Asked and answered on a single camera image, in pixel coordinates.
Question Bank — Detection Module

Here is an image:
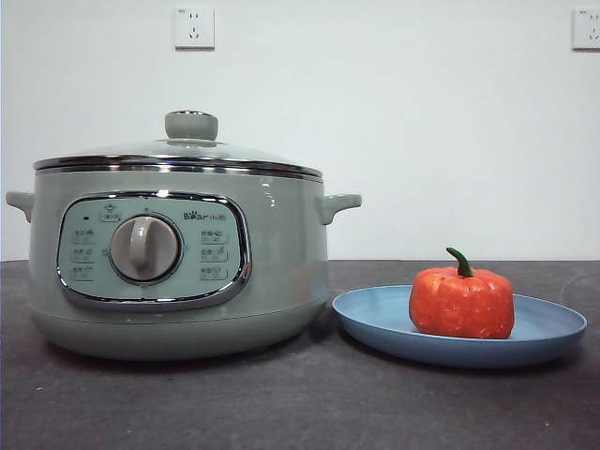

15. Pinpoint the white wall socket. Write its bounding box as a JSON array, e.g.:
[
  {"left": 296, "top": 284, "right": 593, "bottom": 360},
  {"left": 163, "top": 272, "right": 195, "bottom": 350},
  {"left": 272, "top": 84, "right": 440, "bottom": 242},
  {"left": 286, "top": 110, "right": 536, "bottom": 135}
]
[
  {"left": 570, "top": 7, "right": 600, "bottom": 52},
  {"left": 173, "top": 5, "right": 216, "bottom": 51}
]

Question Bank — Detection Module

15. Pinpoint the pale green electric steamer pot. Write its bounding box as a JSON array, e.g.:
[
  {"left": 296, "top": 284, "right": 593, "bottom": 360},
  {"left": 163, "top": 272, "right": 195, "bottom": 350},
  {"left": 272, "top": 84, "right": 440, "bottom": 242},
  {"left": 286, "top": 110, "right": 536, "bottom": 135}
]
[{"left": 4, "top": 163, "right": 363, "bottom": 362}]

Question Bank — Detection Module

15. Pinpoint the orange pumpkin with green stem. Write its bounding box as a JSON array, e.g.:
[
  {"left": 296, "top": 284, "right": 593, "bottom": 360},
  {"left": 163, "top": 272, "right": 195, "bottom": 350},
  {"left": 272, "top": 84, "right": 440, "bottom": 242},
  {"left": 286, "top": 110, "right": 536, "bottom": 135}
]
[{"left": 408, "top": 247, "right": 516, "bottom": 339}]

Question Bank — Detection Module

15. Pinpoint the glass lid with green knob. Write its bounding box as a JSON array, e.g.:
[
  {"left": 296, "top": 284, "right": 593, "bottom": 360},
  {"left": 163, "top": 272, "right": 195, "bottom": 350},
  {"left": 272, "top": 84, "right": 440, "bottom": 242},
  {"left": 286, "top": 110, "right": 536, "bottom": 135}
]
[{"left": 31, "top": 110, "right": 324, "bottom": 182}]

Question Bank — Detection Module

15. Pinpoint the blue round plate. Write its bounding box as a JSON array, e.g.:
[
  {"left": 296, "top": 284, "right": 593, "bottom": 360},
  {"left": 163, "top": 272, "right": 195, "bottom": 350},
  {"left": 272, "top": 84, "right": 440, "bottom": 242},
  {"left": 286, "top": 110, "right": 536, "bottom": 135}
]
[{"left": 331, "top": 284, "right": 589, "bottom": 369}]

